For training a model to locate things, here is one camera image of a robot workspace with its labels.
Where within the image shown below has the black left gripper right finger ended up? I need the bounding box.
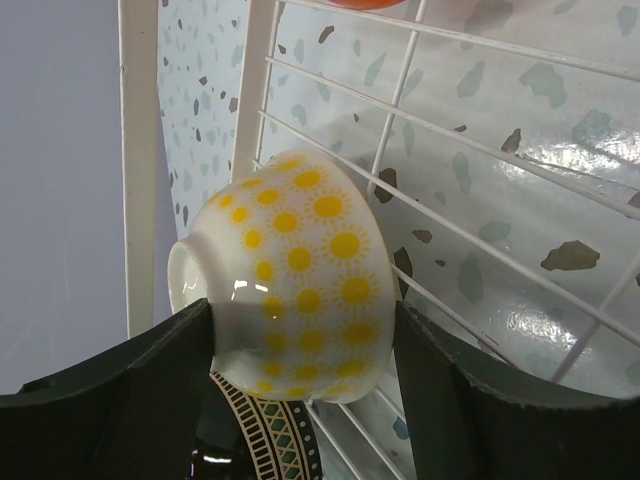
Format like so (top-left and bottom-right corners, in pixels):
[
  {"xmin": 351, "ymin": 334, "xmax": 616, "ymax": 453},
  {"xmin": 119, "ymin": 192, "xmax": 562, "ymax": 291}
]
[{"xmin": 394, "ymin": 302, "xmax": 639, "ymax": 479}]

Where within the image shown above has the white yellow dotted bowl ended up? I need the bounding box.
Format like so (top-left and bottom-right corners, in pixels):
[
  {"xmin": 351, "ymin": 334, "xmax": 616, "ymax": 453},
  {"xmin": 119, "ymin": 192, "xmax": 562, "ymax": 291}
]
[{"xmin": 167, "ymin": 149, "xmax": 396, "ymax": 404}]

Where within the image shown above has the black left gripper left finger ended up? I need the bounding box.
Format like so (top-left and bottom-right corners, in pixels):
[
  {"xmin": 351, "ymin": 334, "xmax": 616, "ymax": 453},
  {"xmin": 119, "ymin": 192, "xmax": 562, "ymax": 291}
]
[{"xmin": 1, "ymin": 300, "xmax": 214, "ymax": 479}]

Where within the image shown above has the orange bowl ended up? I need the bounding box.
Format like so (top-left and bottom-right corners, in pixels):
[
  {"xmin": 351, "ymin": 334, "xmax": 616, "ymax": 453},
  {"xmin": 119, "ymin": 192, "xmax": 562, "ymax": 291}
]
[{"xmin": 329, "ymin": 0, "xmax": 404, "ymax": 11}]

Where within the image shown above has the white wire dish rack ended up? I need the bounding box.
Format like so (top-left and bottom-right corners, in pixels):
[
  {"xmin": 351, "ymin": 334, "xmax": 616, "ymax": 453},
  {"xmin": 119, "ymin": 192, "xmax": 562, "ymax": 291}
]
[{"xmin": 117, "ymin": 1, "xmax": 639, "ymax": 479}]

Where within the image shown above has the black patterned bowl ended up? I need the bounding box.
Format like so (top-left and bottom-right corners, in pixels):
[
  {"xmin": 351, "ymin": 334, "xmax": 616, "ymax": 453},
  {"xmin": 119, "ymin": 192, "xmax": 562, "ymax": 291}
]
[{"xmin": 187, "ymin": 373, "xmax": 323, "ymax": 480}]

